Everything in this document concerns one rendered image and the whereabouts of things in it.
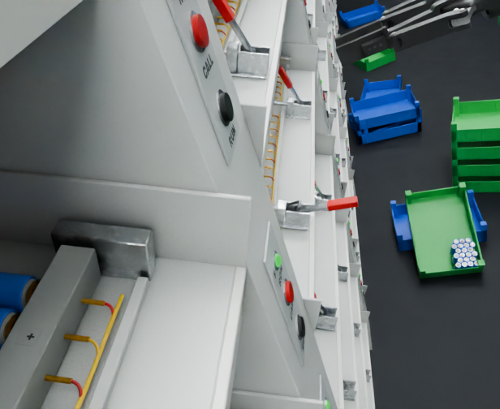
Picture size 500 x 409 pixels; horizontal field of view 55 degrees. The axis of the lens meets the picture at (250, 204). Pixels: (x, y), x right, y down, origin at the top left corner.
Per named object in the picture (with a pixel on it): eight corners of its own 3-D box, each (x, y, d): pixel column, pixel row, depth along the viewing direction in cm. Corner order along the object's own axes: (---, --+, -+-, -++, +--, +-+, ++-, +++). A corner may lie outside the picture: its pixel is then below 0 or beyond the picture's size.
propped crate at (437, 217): (482, 272, 159) (485, 264, 152) (419, 278, 164) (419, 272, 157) (463, 191, 172) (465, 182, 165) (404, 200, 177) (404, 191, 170)
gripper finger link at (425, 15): (466, 15, 66) (471, 17, 65) (388, 52, 68) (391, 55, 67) (460, -13, 64) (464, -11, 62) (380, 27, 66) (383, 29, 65)
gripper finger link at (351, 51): (388, 46, 69) (389, 48, 68) (342, 65, 71) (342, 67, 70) (382, 27, 67) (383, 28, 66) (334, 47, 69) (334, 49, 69)
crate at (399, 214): (472, 204, 184) (472, 188, 179) (486, 241, 168) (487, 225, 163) (392, 216, 191) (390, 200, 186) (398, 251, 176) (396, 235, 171)
